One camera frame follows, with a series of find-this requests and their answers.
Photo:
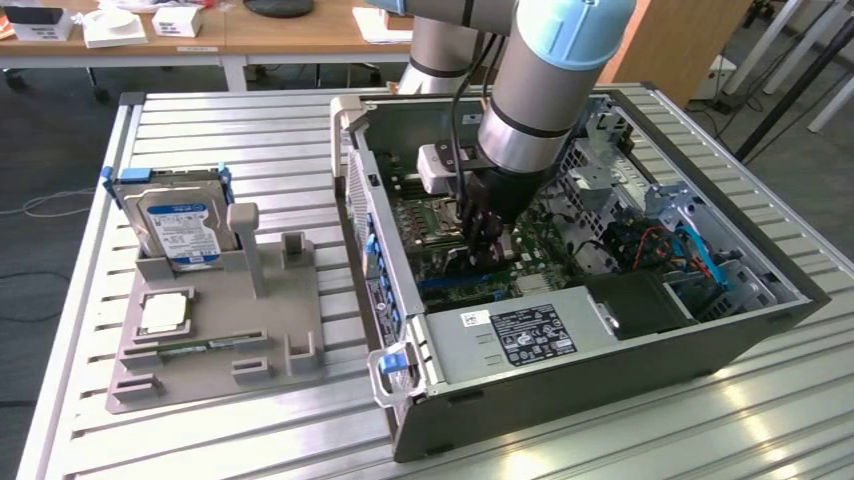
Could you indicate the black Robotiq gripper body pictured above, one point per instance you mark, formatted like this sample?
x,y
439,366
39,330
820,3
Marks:
x,y
507,192

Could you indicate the graphics card with black fan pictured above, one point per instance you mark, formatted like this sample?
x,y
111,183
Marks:
x,y
454,265

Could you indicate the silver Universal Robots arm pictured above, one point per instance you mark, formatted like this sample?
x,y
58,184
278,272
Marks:
x,y
534,100

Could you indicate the CPU socket with metal cover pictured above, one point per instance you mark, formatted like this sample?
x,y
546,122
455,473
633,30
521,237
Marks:
x,y
443,215

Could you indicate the green motherboard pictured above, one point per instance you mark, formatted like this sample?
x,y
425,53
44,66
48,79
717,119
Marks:
x,y
541,260

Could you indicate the silver chipset heatsink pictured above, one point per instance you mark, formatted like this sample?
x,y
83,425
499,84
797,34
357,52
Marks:
x,y
534,286

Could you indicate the grey power supply with label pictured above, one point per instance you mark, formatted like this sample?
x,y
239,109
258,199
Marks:
x,y
467,350

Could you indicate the black plastic shroud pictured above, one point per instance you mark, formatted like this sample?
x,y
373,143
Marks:
x,y
634,300

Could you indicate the metal disk bay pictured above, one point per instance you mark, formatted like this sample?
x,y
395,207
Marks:
x,y
674,200

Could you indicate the blue case latch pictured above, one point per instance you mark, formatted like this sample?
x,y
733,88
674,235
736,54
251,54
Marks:
x,y
390,362

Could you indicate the open dark grey PC case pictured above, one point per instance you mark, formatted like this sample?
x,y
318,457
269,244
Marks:
x,y
568,400

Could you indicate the white paper stack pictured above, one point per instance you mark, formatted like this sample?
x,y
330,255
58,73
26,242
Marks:
x,y
381,32

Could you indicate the brown cardboard box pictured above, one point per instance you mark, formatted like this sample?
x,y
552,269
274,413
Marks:
x,y
399,22

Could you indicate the white floor unit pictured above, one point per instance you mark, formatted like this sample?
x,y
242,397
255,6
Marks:
x,y
714,82

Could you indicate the wooden cabinet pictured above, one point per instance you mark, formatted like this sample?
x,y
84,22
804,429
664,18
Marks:
x,y
688,50

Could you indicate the grey parts rack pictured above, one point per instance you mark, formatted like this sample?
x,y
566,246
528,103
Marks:
x,y
221,310

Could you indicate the hard disk with blue label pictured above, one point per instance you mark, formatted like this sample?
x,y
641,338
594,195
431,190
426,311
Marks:
x,y
181,230

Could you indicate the black slanted pole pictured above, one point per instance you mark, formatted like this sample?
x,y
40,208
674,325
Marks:
x,y
794,97

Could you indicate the green RAM stick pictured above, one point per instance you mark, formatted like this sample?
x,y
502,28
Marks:
x,y
201,346

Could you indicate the silver CPU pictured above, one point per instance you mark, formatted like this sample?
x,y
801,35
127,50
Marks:
x,y
166,314

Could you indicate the black round pad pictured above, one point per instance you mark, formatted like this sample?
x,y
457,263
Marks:
x,y
277,7

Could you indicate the blue disk carrier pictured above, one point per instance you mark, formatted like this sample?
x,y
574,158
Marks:
x,y
134,175

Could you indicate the small white carton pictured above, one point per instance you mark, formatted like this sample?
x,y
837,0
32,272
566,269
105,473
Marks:
x,y
177,22

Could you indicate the white box with printed label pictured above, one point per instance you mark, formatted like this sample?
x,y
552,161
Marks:
x,y
43,32

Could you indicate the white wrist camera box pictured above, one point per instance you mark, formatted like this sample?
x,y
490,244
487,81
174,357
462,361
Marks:
x,y
434,172

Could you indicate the wooden desk with white frame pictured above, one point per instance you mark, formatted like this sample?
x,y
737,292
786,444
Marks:
x,y
301,30

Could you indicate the white table frame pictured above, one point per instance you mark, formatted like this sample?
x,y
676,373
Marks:
x,y
753,62

